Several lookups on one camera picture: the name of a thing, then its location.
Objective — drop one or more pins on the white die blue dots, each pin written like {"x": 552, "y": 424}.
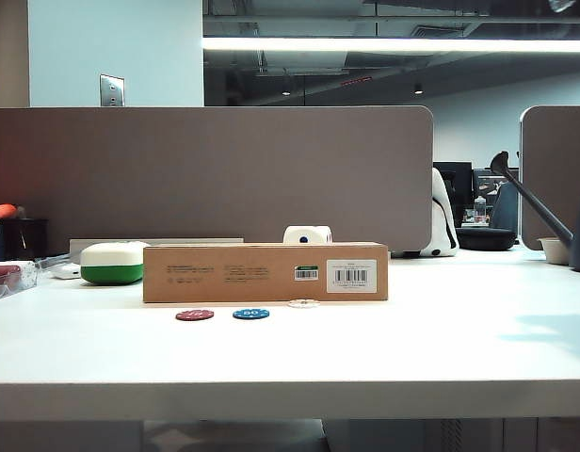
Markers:
{"x": 299, "y": 234}

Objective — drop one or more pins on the wide brown desk divider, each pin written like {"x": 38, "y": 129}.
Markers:
{"x": 214, "y": 174}

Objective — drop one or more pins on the clear box of chips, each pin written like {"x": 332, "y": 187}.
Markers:
{"x": 10, "y": 278}

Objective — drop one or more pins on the black round case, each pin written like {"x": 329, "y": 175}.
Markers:
{"x": 485, "y": 238}

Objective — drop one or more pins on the blue-grey office chair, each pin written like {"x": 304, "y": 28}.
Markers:
{"x": 505, "y": 207}

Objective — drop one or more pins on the red ceiling sign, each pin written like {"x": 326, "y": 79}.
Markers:
{"x": 357, "y": 80}

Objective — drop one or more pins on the red poker chip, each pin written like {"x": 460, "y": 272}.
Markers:
{"x": 194, "y": 315}

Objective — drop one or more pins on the white and black plush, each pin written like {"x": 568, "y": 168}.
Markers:
{"x": 443, "y": 226}

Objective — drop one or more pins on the white paper bowl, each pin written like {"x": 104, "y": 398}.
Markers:
{"x": 556, "y": 250}

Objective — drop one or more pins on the orange object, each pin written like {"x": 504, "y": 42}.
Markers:
{"x": 2, "y": 212}

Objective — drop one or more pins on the narrow brown desk divider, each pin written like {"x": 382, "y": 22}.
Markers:
{"x": 558, "y": 165}

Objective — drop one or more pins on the black cup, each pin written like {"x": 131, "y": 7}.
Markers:
{"x": 21, "y": 237}

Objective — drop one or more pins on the black ceiling spotlight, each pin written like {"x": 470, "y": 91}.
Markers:
{"x": 418, "y": 88}

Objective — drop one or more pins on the white and green container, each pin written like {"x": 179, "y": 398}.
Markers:
{"x": 111, "y": 263}

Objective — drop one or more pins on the white poker chip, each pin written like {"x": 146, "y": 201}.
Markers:
{"x": 303, "y": 303}

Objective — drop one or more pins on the black computer monitor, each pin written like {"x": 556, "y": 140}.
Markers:
{"x": 459, "y": 183}

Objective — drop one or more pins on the blue poker chip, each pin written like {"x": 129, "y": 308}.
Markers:
{"x": 251, "y": 313}

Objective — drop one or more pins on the long ceiling light strip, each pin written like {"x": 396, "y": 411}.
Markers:
{"x": 393, "y": 44}

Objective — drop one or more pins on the brown cardboard rectangular box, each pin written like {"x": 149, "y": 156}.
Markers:
{"x": 233, "y": 273}

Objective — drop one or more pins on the small white earbud case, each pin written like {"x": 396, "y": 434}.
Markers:
{"x": 66, "y": 271}

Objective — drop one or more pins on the metal wall switch plate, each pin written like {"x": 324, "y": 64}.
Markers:
{"x": 112, "y": 90}

